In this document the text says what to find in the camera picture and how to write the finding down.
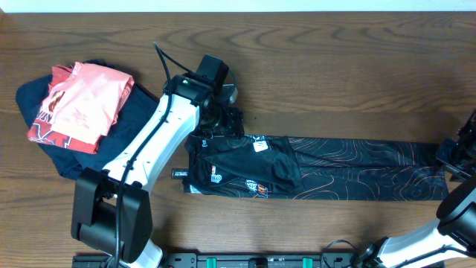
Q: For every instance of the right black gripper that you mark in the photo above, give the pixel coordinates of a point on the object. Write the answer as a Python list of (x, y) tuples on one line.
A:
[(443, 156)]

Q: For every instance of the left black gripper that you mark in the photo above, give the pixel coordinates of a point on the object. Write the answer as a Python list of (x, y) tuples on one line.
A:
[(234, 120)]

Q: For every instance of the black printed cycling jersey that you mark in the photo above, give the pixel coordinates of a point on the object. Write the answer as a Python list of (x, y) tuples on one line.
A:
[(295, 168)]

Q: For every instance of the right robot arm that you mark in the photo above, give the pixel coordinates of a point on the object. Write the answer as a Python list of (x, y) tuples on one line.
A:
[(452, 233)]

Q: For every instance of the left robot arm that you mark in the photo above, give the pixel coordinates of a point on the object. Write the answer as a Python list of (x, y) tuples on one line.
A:
[(112, 211)]

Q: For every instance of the navy blue folded garment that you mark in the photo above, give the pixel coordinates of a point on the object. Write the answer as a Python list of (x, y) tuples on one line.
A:
[(70, 156)]

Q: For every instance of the red printed folded shirt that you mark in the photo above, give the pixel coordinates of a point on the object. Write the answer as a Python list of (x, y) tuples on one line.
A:
[(82, 104)]

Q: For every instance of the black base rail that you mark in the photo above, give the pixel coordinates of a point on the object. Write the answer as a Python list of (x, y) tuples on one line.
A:
[(192, 260)]

